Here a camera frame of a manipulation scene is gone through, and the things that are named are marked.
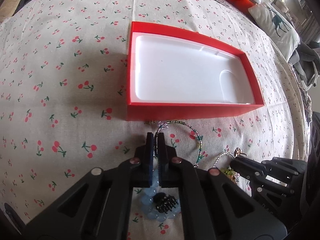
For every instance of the cherry print bed sheet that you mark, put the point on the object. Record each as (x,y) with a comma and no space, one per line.
(63,72)

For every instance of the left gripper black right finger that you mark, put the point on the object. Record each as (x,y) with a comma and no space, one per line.
(212,206)

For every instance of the deer print white pillow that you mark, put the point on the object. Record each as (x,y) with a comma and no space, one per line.
(278,28)

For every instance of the red jewelry box white insert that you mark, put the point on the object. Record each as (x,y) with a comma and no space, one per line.
(176,74)

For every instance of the grey office chair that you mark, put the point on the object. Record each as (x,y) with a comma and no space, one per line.
(306,64)

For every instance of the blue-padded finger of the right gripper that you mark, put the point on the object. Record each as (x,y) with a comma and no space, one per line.
(247,168)

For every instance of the black hair claw clip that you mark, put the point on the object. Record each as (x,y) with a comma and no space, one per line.
(164,203)

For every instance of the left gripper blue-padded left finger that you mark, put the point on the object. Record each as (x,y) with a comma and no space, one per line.
(98,205)

